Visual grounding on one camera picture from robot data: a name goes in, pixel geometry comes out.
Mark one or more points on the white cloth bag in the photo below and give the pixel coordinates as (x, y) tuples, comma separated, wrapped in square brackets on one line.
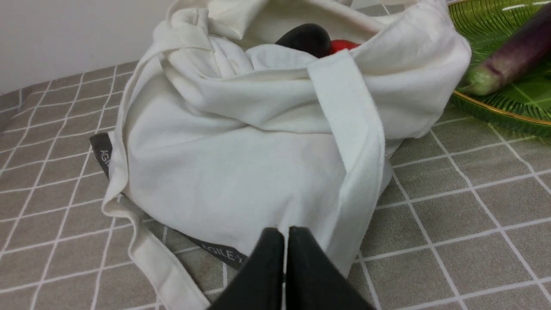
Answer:
[(222, 133)]

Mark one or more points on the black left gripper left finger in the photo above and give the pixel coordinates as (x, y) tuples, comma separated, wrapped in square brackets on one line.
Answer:
[(259, 283)]

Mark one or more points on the light purple eggplant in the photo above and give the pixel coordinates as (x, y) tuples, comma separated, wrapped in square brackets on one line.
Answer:
[(520, 53)]

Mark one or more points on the green glass plate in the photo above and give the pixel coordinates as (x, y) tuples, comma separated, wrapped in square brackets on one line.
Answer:
[(523, 105)]

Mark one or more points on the grey checkered tablecloth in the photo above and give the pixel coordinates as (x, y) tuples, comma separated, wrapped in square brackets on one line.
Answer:
[(464, 223)]

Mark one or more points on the red pepper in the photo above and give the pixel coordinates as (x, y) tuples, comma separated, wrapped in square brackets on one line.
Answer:
[(339, 45)]

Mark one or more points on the dark purple eggplant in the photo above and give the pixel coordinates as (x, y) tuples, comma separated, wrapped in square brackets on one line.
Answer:
[(309, 38)]

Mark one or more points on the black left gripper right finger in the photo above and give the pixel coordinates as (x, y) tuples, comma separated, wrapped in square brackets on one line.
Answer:
[(312, 281)]

